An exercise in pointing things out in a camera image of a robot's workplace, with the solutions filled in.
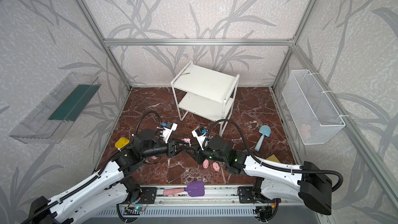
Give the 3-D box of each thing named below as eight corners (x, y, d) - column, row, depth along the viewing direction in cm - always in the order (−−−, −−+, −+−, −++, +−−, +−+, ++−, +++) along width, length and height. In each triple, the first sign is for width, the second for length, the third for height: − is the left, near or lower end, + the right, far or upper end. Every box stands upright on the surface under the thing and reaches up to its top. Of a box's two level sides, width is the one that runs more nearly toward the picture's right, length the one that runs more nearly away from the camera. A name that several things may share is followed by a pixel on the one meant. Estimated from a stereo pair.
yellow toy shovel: (115, 146, 92) (113, 144, 90) (124, 137, 96) (122, 135, 94) (122, 150, 91) (120, 148, 89) (130, 141, 95) (128, 139, 92)
